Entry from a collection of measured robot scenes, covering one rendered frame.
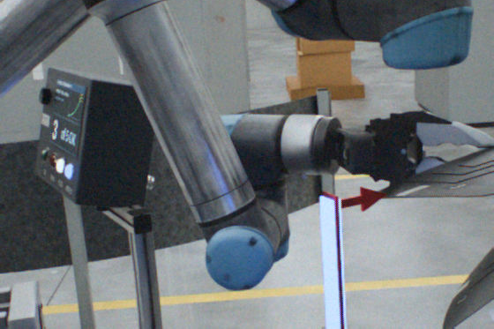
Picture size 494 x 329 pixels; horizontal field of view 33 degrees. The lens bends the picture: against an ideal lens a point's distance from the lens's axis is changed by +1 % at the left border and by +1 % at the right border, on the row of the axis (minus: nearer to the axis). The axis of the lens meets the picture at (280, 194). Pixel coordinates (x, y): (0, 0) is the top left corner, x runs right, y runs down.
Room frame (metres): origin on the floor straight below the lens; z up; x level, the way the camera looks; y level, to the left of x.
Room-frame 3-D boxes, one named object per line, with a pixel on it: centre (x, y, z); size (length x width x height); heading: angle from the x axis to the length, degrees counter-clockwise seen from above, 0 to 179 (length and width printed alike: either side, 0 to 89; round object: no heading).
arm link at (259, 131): (1.05, 0.03, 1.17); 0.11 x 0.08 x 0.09; 65
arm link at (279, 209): (1.03, 0.03, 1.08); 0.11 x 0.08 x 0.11; 172
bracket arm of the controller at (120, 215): (1.28, 0.26, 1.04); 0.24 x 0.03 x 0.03; 28
